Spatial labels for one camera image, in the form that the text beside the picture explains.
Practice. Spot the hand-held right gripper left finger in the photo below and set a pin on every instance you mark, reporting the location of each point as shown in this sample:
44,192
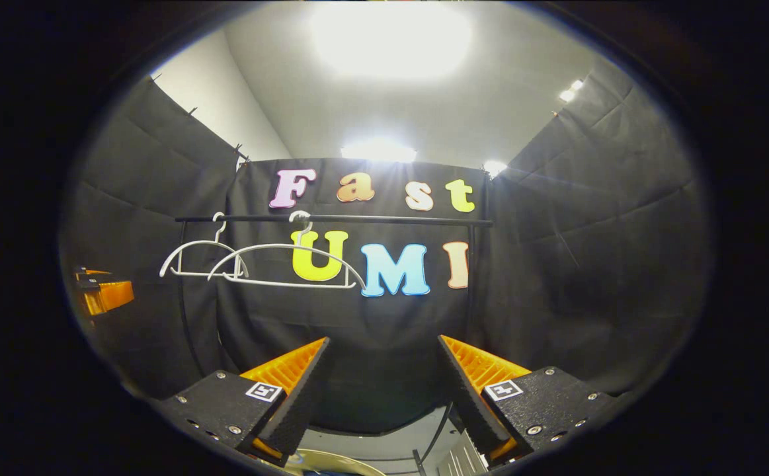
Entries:
291,403

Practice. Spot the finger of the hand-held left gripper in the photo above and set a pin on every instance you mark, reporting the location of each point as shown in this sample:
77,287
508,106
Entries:
110,297

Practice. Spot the white slatted panel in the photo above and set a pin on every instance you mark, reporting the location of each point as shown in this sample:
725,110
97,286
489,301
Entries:
457,459

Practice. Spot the black clothes rack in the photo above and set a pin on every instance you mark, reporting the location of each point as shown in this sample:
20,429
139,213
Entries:
391,219

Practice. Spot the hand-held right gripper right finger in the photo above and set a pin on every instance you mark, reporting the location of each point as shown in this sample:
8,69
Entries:
467,396

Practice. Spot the black backdrop cloth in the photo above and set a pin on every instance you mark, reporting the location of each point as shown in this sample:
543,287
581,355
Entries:
589,264

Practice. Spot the white plastic hanger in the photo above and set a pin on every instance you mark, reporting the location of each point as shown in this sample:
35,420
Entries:
219,228
299,214

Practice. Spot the cream laundry hamper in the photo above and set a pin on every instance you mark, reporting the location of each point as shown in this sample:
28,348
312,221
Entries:
338,459

